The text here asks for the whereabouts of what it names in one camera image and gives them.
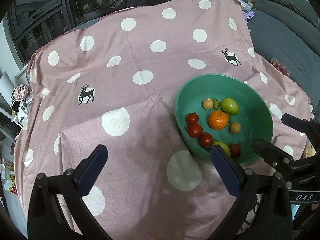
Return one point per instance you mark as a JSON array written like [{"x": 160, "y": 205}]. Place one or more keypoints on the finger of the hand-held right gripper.
[
  {"x": 295, "y": 123},
  {"x": 270, "y": 152}
]

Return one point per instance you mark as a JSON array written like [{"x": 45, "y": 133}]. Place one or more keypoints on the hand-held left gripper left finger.
[{"x": 93, "y": 170}]

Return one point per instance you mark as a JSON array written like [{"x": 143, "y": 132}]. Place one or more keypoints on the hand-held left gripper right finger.
[{"x": 223, "y": 170}]

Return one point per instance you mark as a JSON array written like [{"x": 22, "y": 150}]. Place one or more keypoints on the large red tomato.
[{"x": 235, "y": 150}]

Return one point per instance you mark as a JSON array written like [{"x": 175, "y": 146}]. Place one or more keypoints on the green tomato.
[
  {"x": 228, "y": 105},
  {"x": 223, "y": 145}
]

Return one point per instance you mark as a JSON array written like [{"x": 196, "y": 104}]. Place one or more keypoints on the yellow apricot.
[
  {"x": 235, "y": 127},
  {"x": 207, "y": 103}
]

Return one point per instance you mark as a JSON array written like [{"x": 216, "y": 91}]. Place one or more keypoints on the orange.
[{"x": 218, "y": 120}]

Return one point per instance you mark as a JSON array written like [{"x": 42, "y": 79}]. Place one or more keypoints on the green plastic bowl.
[{"x": 250, "y": 100}]

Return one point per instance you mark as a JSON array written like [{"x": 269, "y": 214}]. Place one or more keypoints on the small green fruit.
[{"x": 215, "y": 103}]

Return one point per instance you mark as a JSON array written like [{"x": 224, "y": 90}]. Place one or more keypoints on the yellow packet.
[{"x": 310, "y": 150}]

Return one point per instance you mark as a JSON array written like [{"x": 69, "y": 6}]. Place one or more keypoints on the red snack packet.
[{"x": 281, "y": 67}]

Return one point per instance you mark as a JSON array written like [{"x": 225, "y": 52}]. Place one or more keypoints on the grey sofa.
[{"x": 275, "y": 30}]

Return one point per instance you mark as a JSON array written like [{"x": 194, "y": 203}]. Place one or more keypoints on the pile of clothes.
[{"x": 21, "y": 91}]

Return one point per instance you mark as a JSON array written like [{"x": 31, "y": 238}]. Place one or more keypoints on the pink polka dot blanket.
[{"x": 125, "y": 67}]

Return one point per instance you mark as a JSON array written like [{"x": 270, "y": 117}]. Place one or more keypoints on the purple cloth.
[{"x": 248, "y": 14}]

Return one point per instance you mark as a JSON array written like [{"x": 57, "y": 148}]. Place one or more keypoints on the white board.
[{"x": 5, "y": 90}]

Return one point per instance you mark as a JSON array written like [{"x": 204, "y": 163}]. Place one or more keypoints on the dark window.
[{"x": 75, "y": 5}]

